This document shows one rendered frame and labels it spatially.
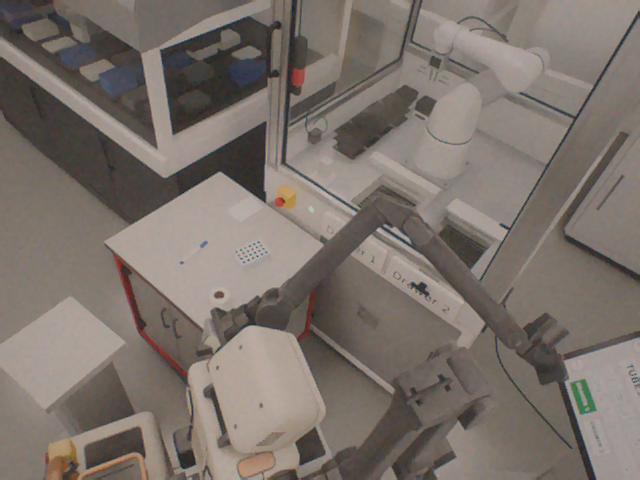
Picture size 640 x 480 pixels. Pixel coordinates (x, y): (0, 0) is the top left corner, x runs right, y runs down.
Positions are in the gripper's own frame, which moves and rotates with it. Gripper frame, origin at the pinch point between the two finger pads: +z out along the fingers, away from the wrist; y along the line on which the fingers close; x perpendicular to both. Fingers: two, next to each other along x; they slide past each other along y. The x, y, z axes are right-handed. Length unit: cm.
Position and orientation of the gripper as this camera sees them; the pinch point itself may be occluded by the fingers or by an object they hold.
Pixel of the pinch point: (562, 374)
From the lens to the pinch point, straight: 149.6
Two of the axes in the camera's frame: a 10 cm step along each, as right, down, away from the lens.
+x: -7.2, 4.6, 5.2
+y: 0.1, -7.4, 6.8
